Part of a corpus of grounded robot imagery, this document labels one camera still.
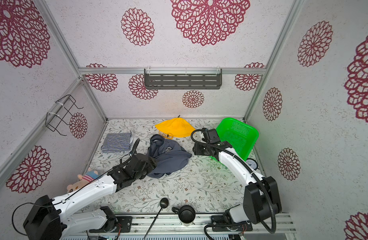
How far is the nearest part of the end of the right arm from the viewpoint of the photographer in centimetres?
61

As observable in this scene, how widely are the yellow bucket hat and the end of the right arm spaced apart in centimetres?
34

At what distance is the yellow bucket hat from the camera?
112 cm
